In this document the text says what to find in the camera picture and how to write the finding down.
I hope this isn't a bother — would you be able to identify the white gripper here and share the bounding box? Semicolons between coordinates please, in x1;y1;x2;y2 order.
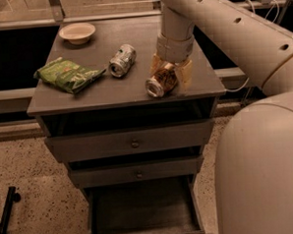
149;34;194;89

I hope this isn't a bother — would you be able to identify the orange soda can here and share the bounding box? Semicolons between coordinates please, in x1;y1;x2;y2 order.
145;63;177;98

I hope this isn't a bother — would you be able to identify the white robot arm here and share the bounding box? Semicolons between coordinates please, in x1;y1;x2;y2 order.
156;0;293;234

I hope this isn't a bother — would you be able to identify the silver soda can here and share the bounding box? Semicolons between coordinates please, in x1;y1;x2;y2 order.
108;44;137;78

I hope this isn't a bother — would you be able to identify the grey top drawer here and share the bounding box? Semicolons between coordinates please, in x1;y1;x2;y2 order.
45;120;213;163

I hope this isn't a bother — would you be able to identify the grey wooden drawer cabinet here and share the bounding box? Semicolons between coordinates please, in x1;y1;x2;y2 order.
22;12;234;234

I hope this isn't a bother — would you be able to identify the grey middle drawer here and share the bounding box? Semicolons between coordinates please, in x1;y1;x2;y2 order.
69;154;203;189

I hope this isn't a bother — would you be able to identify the grey open bottom drawer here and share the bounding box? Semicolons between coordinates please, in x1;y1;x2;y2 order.
88;176;210;234

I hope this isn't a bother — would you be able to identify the white bowl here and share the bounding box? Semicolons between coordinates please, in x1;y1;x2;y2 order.
58;23;95;45

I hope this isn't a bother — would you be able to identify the green chip bag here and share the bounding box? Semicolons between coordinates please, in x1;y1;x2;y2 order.
34;57;106;94

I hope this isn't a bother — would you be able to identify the grey metal railing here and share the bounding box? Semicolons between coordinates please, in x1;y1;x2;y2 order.
0;0;293;95

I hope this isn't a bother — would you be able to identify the black stand leg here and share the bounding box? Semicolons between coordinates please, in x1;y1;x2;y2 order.
0;186;21;234

